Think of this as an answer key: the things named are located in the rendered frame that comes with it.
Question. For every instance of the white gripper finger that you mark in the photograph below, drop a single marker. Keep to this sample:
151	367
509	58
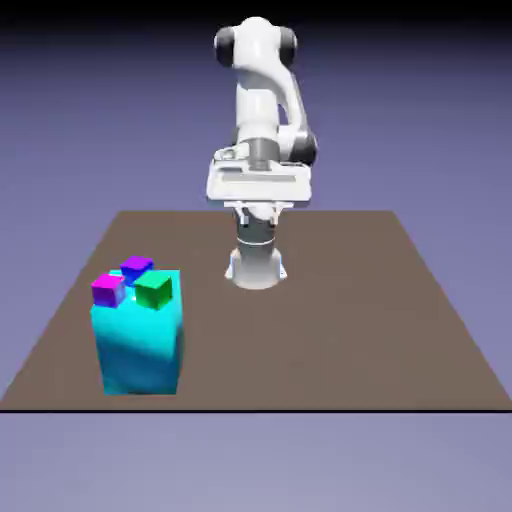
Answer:
275	215
242	216

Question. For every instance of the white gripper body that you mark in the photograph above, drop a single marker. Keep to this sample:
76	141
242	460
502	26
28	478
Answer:
260	188

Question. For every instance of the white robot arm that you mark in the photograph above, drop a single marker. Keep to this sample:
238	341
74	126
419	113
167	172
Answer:
256	104

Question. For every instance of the small green cube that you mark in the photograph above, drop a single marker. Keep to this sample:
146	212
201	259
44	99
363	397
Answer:
154	291

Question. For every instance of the small blue cube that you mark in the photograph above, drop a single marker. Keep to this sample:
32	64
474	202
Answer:
136	267

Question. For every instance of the small magenta cube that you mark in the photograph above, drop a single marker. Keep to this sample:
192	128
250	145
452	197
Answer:
107	288

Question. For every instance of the large cyan box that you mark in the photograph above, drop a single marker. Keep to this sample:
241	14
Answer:
138	348

